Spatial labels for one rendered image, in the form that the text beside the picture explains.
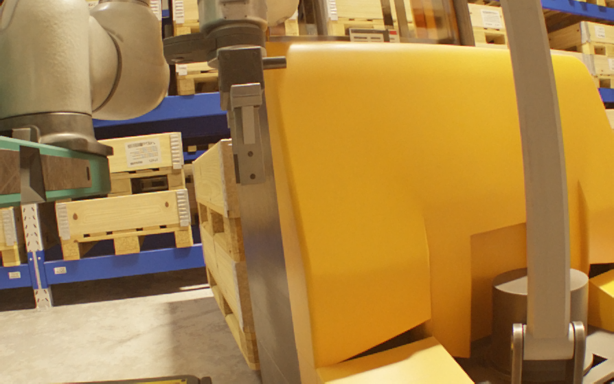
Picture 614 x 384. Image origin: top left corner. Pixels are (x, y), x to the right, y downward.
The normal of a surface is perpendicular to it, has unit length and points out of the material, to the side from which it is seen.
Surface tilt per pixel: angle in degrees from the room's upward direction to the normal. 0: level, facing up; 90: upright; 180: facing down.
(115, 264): 90
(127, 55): 82
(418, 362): 22
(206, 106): 90
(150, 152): 90
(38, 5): 75
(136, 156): 90
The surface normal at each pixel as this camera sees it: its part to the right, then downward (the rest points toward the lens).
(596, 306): -0.95, 0.11
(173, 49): -0.22, 0.05
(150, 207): 0.29, 0.00
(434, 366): 0.01, -0.92
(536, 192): -0.44, 0.07
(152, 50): 0.97, 0.01
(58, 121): 0.72, -0.14
